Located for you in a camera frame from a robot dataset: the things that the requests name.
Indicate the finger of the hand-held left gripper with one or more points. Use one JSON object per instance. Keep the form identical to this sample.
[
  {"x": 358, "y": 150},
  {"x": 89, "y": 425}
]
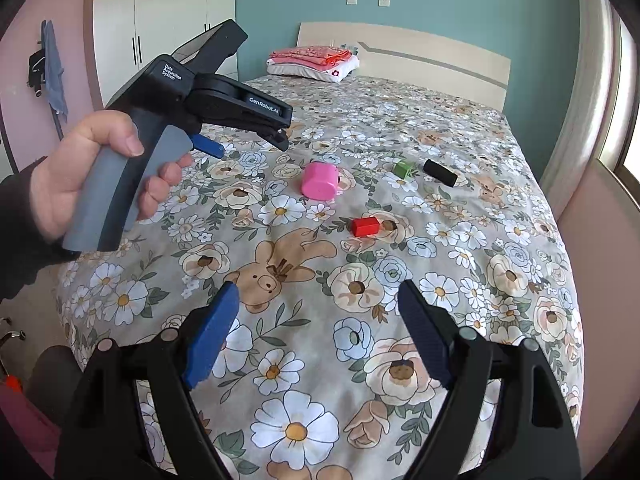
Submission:
[
  {"x": 207, "y": 146},
  {"x": 277, "y": 139}
]

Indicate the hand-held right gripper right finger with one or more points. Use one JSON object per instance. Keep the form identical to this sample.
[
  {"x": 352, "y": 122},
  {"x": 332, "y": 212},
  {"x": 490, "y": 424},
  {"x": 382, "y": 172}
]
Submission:
[{"x": 425, "y": 335}]

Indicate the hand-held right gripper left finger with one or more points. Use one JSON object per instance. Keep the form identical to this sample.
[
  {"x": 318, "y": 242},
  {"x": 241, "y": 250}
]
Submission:
[{"x": 212, "y": 335}]

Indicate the pink plastic cup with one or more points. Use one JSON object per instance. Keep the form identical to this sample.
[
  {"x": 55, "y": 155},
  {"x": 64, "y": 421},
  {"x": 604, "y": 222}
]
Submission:
[{"x": 320, "y": 180}]

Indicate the red block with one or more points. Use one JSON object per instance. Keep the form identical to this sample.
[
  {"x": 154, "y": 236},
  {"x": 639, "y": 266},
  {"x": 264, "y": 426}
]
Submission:
[{"x": 364, "y": 226}]

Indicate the green cube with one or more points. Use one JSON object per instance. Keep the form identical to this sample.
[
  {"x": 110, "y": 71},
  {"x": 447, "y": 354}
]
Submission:
[{"x": 402, "y": 168}]

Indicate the black cylinder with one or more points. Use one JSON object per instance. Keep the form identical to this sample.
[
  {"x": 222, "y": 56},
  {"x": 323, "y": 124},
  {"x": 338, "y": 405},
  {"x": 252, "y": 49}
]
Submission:
[{"x": 440, "y": 173}]

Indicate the person's left forearm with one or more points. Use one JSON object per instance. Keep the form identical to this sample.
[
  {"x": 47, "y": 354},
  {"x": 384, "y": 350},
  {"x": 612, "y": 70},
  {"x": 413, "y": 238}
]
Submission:
[{"x": 20, "y": 240}]

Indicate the person's left hand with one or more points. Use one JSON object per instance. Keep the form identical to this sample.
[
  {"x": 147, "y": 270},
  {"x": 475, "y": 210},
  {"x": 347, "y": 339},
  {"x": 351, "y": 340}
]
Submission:
[{"x": 65, "y": 180}]

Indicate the white wardrobe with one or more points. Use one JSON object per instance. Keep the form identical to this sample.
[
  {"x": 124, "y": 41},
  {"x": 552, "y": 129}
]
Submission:
[{"x": 160, "y": 25}]

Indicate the white pillow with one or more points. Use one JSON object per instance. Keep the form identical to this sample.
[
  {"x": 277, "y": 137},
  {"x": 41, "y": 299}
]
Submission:
[{"x": 320, "y": 74}]

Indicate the folded red cloth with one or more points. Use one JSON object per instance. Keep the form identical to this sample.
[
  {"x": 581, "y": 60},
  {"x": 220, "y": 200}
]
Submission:
[{"x": 310, "y": 56}]

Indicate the floral bed blanket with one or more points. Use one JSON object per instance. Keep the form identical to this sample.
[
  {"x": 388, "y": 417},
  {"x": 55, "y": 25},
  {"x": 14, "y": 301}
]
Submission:
[{"x": 350, "y": 285}]

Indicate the hanging blue cloth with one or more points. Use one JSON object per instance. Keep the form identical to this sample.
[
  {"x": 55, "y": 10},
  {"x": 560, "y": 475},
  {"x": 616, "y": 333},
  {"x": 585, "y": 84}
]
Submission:
[{"x": 55, "y": 70}]

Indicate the hanging black cloth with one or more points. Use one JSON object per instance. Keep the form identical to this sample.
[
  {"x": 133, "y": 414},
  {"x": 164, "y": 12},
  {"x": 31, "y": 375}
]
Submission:
[{"x": 36, "y": 72}]

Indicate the person's gray pants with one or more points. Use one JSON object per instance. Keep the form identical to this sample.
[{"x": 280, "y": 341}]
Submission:
[{"x": 50, "y": 375}]

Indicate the cream wooden headboard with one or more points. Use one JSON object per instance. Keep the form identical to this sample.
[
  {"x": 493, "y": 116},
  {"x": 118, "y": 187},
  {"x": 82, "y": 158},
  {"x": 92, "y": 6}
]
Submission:
[{"x": 425, "y": 55}]

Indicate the window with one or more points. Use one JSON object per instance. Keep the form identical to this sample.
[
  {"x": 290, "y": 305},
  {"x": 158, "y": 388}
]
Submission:
[{"x": 627, "y": 135}]

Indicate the cream curtain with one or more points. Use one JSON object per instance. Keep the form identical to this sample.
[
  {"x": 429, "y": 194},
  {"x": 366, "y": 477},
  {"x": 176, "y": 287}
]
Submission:
[{"x": 580, "y": 85}]

